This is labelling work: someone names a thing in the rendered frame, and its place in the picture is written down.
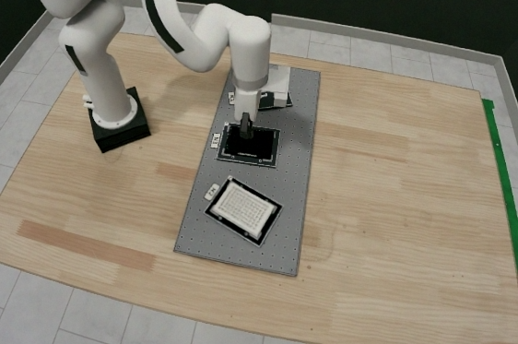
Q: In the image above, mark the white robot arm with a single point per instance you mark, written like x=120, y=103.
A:
x=85, y=37

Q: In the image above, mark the white name sign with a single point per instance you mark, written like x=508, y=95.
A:
x=215, y=140
x=211, y=192
x=231, y=97

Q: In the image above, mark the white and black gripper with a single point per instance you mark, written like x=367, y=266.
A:
x=246, y=103

